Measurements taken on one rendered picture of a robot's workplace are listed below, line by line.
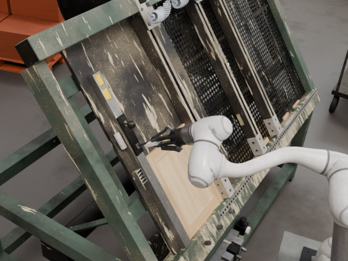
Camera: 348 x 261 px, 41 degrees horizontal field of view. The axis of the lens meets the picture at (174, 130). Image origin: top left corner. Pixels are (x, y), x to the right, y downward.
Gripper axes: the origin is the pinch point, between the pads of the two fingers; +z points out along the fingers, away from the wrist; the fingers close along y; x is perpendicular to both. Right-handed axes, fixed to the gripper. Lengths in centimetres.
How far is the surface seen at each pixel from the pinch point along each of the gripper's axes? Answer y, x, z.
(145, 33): -42, 42, 11
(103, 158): -2.2, -10.8, 21.9
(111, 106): -21.5, -0.1, 12.9
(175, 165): 22.3, 21.3, 15.2
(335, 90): 104, 309, 46
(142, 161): 7.7, 0.8, 12.8
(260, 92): 26, 114, 10
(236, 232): 77, 38, 13
